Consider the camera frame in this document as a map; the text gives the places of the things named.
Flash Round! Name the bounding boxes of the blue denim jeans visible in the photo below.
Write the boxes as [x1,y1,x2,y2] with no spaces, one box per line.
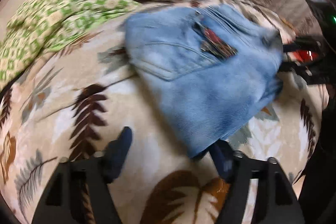
[125,4,282,158]

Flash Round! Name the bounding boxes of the leaf-patterned cream blanket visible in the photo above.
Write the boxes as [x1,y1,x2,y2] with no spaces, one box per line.
[1,16,329,223]

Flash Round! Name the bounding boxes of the red glass bowl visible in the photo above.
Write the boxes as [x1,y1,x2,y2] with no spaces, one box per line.
[289,50,319,63]

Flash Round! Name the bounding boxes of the green patterned cloth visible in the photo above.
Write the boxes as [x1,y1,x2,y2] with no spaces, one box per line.
[1,0,139,88]

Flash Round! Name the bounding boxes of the striped floral beige bedsheet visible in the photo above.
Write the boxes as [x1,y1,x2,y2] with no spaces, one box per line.
[251,0,322,35]

